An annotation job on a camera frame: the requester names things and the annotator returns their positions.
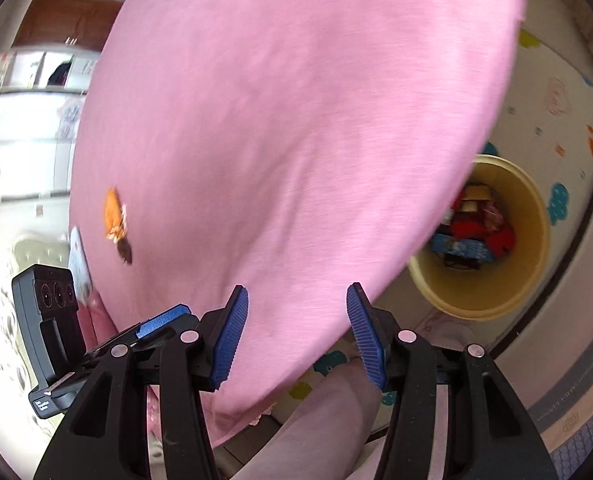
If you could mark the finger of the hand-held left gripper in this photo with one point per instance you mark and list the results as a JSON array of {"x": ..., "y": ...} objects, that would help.
[{"x": 164, "y": 319}]

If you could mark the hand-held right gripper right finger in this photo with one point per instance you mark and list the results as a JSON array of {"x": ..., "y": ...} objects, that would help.
[{"x": 366, "y": 340}]

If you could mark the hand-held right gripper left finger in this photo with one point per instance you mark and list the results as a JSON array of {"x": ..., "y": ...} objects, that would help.
[{"x": 229, "y": 340}]

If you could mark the blue printed box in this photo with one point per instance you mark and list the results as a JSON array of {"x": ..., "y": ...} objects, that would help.
[{"x": 459, "y": 247}]

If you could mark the yellow bin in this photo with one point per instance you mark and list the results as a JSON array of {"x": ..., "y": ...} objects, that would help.
[{"x": 529, "y": 220}]

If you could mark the plain pink pillow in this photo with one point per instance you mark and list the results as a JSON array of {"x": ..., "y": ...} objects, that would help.
[{"x": 101, "y": 320}]

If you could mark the light blue printed pillow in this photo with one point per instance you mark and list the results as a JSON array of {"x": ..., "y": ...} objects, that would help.
[{"x": 79, "y": 265}]

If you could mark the grey blue bordered rug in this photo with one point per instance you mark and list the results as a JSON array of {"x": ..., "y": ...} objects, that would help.
[{"x": 576, "y": 420}]

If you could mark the pink blanket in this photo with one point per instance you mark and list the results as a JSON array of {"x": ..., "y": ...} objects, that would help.
[{"x": 276, "y": 110}]

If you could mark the cartoon printed play mat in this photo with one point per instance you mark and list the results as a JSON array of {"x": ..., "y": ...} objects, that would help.
[{"x": 566, "y": 125}]

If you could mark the brown wooden door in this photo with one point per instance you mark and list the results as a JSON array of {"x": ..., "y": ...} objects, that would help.
[{"x": 51, "y": 20}]

